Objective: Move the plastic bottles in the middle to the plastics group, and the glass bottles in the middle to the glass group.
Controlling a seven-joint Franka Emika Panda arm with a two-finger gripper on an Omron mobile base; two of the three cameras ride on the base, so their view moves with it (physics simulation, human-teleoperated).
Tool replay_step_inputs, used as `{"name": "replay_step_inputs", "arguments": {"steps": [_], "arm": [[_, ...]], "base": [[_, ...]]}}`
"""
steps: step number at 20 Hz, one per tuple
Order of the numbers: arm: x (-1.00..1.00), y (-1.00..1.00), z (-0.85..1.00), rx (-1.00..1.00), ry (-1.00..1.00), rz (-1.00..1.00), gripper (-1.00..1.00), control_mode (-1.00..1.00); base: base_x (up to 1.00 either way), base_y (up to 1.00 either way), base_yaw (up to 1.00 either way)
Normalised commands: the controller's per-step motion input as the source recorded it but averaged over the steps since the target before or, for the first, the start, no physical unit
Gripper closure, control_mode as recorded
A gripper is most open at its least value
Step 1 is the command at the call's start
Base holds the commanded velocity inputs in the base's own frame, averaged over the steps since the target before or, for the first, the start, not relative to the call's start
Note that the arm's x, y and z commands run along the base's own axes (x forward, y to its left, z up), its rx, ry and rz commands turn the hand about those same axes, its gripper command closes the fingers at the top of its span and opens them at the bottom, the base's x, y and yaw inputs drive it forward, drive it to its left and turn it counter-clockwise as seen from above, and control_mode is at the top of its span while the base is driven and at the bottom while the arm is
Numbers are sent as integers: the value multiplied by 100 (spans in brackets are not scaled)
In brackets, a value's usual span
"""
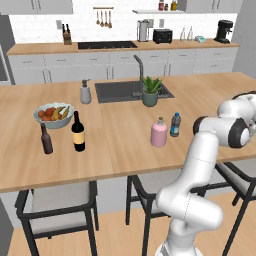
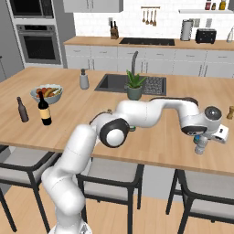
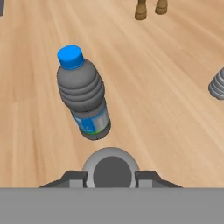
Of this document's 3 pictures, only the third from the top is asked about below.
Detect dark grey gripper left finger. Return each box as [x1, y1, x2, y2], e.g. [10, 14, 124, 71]
[38, 170, 88, 189]

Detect grey ribbed plastic bottle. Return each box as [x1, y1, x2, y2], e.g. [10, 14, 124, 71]
[207, 67, 224, 101]

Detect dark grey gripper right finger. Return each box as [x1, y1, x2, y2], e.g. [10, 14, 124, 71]
[135, 170, 184, 189]

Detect grey plastic bottle blue cap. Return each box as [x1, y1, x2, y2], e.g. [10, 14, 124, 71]
[56, 45, 112, 141]

